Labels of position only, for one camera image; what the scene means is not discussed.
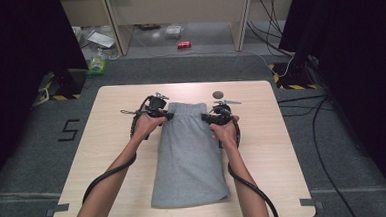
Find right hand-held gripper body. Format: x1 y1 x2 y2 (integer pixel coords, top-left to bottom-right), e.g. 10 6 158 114
210 98 244 127

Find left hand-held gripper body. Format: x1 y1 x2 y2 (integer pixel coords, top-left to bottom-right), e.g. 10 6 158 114
142 91 171 119

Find grey shorts with white piping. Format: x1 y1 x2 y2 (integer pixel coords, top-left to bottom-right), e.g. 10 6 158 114
146 99 231 211

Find person's right hand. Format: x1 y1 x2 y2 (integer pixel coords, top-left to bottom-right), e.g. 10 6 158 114
208 115 242 150

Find person's left hand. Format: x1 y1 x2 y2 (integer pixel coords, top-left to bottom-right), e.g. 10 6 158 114
131 111 169 142

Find red drink can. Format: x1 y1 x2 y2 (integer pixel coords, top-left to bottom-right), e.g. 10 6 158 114
176 39 193 49

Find green refill pouch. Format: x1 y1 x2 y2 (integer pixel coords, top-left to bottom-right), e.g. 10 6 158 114
85 47 109 77

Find clear plastic container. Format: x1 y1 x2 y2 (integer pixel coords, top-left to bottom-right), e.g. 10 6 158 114
164 24 185 41

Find white flat box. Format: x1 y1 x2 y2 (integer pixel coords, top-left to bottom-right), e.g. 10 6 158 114
86 28 117 51

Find black stand with striped base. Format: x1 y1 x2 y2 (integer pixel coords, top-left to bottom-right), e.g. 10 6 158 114
267 46 320 92
30 67 90 108

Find black curtain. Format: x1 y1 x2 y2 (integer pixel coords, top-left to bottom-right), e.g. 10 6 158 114
275 0 386 217
0 0 95 197

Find white floor cable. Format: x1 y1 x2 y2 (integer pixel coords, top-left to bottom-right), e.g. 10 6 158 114
251 48 297 80

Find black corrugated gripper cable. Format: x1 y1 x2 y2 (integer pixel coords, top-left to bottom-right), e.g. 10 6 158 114
224 115 282 217
76 94 161 205

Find long black floor cable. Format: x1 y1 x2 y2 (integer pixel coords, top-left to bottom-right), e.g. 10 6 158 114
310 94 359 217

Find black cables from socket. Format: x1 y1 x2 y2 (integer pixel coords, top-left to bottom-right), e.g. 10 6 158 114
244 0 295 61

